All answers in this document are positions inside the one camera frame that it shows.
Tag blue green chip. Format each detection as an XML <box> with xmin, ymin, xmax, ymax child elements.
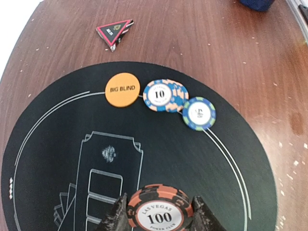
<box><xmin>182</xmin><ymin>97</ymin><xmax>216</xmax><ymax>131</ymax></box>

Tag orange hundred chip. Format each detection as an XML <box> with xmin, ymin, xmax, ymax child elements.
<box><xmin>127</xmin><ymin>184</ymin><xmax>193</xmax><ymax>231</ymax></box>

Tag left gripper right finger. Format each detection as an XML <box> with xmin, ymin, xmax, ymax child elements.
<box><xmin>190</xmin><ymin>196</ymin><xmax>226</xmax><ymax>231</ymax></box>

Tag orange big blind button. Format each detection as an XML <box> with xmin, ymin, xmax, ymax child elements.
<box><xmin>105</xmin><ymin>73</ymin><xmax>141</xmax><ymax>107</ymax></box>

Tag blue ten chips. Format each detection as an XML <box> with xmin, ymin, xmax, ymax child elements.
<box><xmin>142</xmin><ymin>79</ymin><xmax>189</xmax><ymax>113</ymax></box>

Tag red black triangle marker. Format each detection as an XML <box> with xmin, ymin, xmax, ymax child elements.
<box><xmin>96</xmin><ymin>19</ymin><xmax>134</xmax><ymax>52</ymax></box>

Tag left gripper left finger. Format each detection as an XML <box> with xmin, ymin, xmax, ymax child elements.
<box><xmin>95</xmin><ymin>193</ymin><xmax>131</xmax><ymax>231</ymax></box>

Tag dark blue mug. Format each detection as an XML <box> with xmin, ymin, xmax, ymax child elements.
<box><xmin>239</xmin><ymin>0</ymin><xmax>274</xmax><ymax>12</ymax></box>

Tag round black poker mat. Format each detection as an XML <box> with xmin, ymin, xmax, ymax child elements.
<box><xmin>0</xmin><ymin>62</ymin><xmax>277</xmax><ymax>231</ymax></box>

